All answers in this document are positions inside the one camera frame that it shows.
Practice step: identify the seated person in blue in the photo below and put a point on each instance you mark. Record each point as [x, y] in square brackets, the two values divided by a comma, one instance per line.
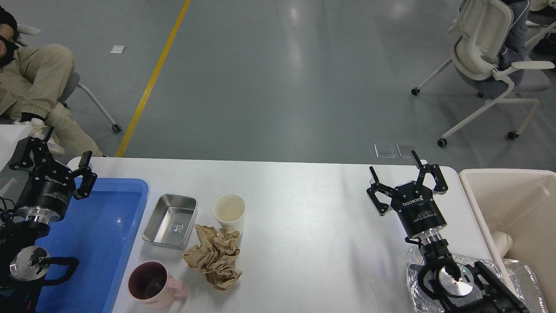
[513, 50]

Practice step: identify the white paper cup in bin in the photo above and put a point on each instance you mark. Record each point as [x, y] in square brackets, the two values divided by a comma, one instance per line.
[503, 242]

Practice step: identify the blue plastic tray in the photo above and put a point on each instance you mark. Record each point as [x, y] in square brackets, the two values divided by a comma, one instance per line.
[99, 231]

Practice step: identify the white office chair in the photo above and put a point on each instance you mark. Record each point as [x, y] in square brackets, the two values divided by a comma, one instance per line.
[484, 26]

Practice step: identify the seated person in khaki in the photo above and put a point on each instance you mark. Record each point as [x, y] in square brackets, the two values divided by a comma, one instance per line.
[32, 81]

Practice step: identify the aluminium foil tray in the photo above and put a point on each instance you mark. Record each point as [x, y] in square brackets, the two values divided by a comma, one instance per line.
[522, 277]

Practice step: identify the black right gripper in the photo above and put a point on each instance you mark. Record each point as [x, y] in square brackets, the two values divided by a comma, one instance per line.
[418, 210]

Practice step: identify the crumpled brown paper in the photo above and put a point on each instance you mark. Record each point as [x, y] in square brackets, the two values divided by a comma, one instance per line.
[215, 256]

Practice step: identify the stainless steel rectangular tin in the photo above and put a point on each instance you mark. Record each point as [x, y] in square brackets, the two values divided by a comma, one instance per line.
[171, 222]

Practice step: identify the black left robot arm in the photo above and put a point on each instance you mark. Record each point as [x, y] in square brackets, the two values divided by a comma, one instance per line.
[26, 267]

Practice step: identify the beige plastic bin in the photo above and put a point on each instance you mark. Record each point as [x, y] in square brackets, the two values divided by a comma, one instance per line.
[522, 203]

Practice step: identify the white side table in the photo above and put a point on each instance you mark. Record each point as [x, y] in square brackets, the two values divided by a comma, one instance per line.
[9, 137]

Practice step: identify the pink mug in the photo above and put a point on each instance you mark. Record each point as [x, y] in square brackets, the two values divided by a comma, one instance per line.
[151, 283]

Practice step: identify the grey office chair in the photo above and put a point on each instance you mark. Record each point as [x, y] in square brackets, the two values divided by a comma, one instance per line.
[73, 81]

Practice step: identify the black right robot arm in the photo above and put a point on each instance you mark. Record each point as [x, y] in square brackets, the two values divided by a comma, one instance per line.
[456, 287]

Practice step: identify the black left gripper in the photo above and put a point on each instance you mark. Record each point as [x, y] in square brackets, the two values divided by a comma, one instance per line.
[47, 192]

